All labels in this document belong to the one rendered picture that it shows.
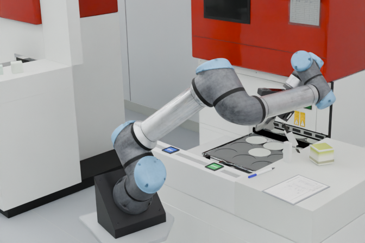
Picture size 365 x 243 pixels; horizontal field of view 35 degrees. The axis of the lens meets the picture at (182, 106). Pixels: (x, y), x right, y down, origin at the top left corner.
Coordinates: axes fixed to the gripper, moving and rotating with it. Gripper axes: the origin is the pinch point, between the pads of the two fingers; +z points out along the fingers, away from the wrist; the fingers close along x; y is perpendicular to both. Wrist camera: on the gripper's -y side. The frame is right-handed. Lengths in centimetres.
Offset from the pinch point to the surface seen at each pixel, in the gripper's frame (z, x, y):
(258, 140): 8, 41, 35
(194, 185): 35.0, 11.4, 1.2
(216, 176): 24.5, 0.4, -0.4
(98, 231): 65, -2, -29
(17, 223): 157, 164, 11
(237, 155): 17.1, 28.3, 21.4
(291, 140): -3.8, 1.5, 18.4
